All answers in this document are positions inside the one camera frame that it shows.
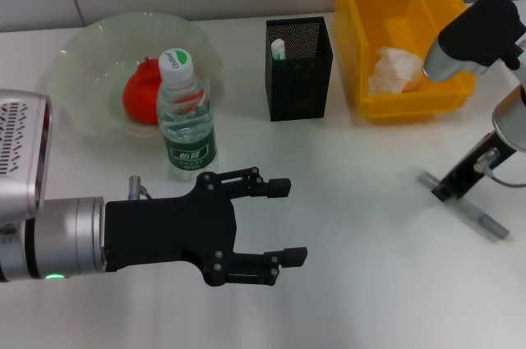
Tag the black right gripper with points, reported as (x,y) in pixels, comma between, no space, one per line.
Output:
(476,164)

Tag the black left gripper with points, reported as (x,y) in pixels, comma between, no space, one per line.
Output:
(164,230)

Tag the grey marker pen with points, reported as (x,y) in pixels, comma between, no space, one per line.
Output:
(489,223)

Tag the clear plastic water bottle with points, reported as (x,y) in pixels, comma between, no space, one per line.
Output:
(187,127)

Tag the white paper ball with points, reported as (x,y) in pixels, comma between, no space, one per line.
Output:
(394,70)

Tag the green utility knife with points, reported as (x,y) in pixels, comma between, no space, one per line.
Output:
(278,48)

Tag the red-orange fruit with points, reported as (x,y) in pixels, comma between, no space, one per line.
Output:
(139,94)

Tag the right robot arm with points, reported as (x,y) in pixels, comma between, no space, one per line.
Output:
(476,33)

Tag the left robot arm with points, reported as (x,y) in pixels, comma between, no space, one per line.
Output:
(61,234)

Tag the black mesh pen holder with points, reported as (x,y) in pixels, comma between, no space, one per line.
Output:
(298,94)

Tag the translucent wavy fruit plate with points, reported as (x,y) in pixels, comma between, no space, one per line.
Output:
(90,61)

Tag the yellow plastic storage bin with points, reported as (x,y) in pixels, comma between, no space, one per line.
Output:
(411,16)

